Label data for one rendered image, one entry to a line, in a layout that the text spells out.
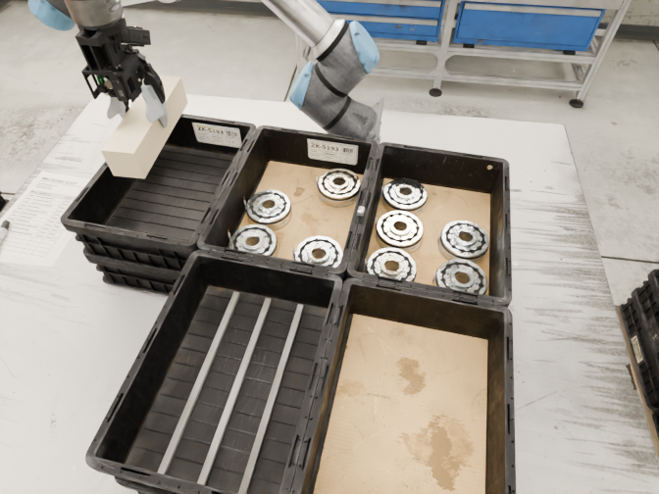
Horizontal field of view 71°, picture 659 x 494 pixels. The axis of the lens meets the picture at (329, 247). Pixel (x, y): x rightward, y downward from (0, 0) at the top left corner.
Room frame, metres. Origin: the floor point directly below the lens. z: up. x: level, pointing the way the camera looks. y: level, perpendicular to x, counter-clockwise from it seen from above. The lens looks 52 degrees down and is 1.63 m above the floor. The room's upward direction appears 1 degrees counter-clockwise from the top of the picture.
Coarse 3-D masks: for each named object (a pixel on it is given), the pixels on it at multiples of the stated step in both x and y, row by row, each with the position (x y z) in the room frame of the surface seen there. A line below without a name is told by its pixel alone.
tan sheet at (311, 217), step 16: (272, 176) 0.86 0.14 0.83; (288, 176) 0.86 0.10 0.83; (304, 176) 0.86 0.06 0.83; (256, 192) 0.81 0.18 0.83; (288, 192) 0.80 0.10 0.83; (304, 192) 0.80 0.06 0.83; (304, 208) 0.75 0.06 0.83; (320, 208) 0.75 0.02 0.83; (336, 208) 0.75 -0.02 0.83; (352, 208) 0.75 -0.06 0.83; (240, 224) 0.70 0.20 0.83; (288, 224) 0.70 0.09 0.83; (304, 224) 0.70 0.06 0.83; (320, 224) 0.70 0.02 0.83; (336, 224) 0.70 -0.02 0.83; (288, 240) 0.65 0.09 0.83; (336, 240) 0.65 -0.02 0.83; (288, 256) 0.61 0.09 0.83
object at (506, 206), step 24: (384, 144) 0.86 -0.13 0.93; (504, 168) 0.77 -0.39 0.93; (504, 192) 0.70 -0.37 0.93; (360, 216) 0.63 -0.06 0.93; (504, 216) 0.63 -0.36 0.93; (360, 240) 0.57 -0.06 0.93; (504, 240) 0.57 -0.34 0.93; (504, 264) 0.51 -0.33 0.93; (432, 288) 0.46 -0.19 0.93; (504, 288) 0.45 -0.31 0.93
